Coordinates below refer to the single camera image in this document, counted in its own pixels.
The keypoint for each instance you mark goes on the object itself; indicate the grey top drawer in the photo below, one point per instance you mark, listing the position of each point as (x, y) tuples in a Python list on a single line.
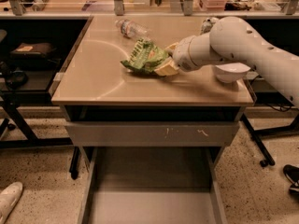
[(152, 134)]

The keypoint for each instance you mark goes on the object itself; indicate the grey drawer cabinet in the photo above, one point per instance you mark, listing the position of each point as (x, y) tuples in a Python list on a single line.
[(96, 87)]

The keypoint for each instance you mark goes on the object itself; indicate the black bag on shelf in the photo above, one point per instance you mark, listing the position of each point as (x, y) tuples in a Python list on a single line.
[(32, 51)]

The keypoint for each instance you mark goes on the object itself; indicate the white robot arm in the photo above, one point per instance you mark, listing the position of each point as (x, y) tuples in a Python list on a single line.
[(231, 40)]

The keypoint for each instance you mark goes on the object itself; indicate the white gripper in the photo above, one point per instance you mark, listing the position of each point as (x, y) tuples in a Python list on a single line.
[(183, 56)]

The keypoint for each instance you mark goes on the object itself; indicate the white shoe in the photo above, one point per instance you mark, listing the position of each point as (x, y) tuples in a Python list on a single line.
[(8, 199)]

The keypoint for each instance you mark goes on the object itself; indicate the black headphones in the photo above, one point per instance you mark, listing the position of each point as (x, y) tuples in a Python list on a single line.
[(13, 79)]

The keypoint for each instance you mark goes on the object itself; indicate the clear plastic water bottle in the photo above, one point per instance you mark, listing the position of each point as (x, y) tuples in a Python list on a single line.
[(131, 29)]

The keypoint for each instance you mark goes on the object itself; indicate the white bowl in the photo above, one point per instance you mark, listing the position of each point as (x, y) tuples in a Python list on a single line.
[(230, 72)]

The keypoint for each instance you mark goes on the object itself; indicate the grey open middle drawer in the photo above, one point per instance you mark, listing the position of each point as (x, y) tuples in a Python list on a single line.
[(151, 185)]

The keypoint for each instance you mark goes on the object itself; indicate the green jalapeno chip bag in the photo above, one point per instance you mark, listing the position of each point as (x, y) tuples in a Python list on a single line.
[(145, 57)]

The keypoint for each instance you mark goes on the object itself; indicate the black table leg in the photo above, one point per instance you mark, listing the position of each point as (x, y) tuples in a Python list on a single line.
[(73, 169), (267, 158)]

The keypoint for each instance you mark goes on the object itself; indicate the black table leg right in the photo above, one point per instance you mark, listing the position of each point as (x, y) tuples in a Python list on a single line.
[(267, 158)]

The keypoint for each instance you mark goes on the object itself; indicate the green drink can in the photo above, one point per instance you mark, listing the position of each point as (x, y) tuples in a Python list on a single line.
[(207, 24)]

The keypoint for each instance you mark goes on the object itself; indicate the black table leg left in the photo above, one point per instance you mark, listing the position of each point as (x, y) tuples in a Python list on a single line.
[(73, 169)]

